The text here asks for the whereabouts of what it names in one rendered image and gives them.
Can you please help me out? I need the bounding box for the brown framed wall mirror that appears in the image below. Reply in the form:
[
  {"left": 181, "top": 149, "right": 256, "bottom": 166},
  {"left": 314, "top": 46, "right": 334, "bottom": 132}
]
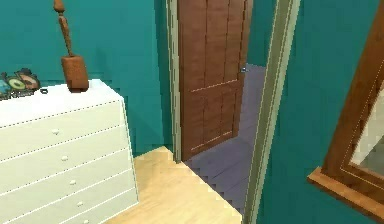
[{"left": 306, "top": 0, "right": 384, "bottom": 224}]

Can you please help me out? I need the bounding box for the brown wooden room door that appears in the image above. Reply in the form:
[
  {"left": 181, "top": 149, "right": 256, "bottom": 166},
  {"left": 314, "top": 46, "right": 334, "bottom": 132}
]
[{"left": 177, "top": 0, "right": 254, "bottom": 162}]

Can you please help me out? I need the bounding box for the colourful round-patterned object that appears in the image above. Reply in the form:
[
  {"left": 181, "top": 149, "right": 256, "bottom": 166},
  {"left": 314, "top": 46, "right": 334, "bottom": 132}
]
[{"left": 0, "top": 68, "right": 42, "bottom": 101}]

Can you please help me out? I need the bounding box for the white chest of drawers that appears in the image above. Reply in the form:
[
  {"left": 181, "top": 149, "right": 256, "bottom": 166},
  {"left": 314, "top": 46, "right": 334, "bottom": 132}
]
[{"left": 0, "top": 78, "right": 140, "bottom": 224}]

